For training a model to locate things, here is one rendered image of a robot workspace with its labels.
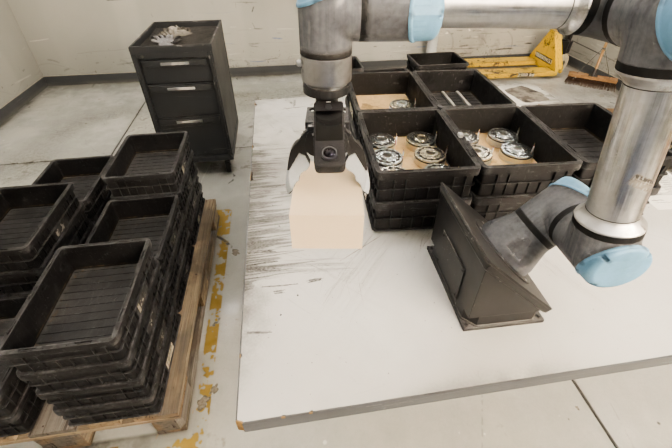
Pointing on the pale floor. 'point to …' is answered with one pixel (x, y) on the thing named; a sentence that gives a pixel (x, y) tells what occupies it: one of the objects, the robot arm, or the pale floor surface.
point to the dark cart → (190, 87)
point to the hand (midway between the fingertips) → (327, 195)
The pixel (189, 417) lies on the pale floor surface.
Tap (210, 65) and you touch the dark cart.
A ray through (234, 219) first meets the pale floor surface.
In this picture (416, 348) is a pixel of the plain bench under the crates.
